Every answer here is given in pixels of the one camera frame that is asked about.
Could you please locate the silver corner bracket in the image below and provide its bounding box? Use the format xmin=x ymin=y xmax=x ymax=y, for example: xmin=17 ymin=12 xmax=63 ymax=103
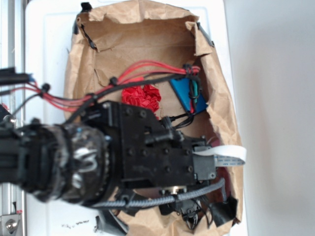
xmin=0 ymin=214 xmax=23 ymax=236

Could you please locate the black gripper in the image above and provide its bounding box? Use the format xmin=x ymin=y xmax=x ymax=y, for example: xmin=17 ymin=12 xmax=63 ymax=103
xmin=83 ymin=101 xmax=205 ymax=189

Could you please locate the white flat ribbon cable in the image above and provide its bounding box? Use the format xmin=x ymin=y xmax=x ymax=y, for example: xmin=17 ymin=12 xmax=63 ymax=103
xmin=193 ymin=145 xmax=247 ymax=167

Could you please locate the brown paper lined box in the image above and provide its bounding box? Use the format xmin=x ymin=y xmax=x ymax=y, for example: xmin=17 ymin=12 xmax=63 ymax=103
xmin=64 ymin=0 xmax=243 ymax=236

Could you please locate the aluminium frame rail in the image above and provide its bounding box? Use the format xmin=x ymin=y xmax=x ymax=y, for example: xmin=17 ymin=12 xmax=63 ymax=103
xmin=0 ymin=0 xmax=27 ymax=236

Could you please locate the red crumpled tissue paper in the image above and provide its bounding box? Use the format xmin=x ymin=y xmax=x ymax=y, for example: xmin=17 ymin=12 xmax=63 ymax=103
xmin=122 ymin=85 xmax=161 ymax=113

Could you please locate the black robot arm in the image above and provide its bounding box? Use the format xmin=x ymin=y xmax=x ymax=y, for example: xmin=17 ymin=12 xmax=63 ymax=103
xmin=0 ymin=101 xmax=206 ymax=209

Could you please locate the black metal bracket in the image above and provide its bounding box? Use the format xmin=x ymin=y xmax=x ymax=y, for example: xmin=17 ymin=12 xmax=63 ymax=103
xmin=0 ymin=104 xmax=16 ymax=124

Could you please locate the red and black wire bundle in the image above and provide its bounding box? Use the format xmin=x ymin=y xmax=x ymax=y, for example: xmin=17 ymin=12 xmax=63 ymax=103
xmin=0 ymin=60 xmax=201 ymax=118

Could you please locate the blue rectangular block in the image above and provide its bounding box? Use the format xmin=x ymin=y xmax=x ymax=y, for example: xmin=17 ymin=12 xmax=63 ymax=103
xmin=170 ymin=78 xmax=207 ymax=114

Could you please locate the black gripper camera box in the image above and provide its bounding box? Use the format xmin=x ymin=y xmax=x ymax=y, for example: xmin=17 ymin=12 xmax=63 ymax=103
xmin=193 ymin=147 xmax=217 ymax=181

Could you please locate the grey braided cable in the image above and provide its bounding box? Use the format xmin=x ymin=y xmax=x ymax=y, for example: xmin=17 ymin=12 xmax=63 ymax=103
xmin=91 ymin=178 xmax=227 ymax=209

